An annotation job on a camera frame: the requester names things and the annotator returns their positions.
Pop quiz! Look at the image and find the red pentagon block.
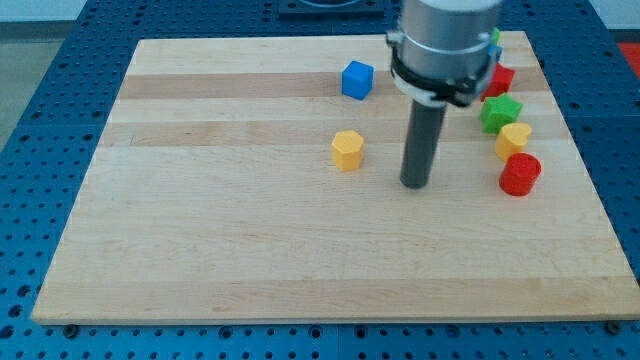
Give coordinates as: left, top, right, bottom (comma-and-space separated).
480, 63, 515, 101

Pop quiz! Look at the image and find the yellow heart block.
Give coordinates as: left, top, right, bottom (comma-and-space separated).
494, 122, 532, 161

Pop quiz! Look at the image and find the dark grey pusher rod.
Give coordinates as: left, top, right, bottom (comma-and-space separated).
400, 101, 446, 189

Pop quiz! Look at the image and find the green star block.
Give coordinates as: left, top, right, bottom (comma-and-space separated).
480, 93, 523, 134

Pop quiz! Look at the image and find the red circle block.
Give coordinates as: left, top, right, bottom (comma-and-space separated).
499, 153, 542, 197

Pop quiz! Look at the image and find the wooden board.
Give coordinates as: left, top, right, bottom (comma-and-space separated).
31, 31, 639, 325

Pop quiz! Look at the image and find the blue cube block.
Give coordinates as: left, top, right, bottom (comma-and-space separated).
341, 61, 375, 100

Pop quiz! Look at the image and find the small blue block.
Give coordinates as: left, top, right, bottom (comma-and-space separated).
488, 44, 503, 62

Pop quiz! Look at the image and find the yellow hexagon block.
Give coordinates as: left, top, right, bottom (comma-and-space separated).
331, 130, 364, 171

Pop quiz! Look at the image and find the small green block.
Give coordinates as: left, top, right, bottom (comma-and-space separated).
491, 28, 501, 45

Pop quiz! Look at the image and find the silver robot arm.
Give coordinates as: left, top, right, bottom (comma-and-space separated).
386, 0, 503, 107

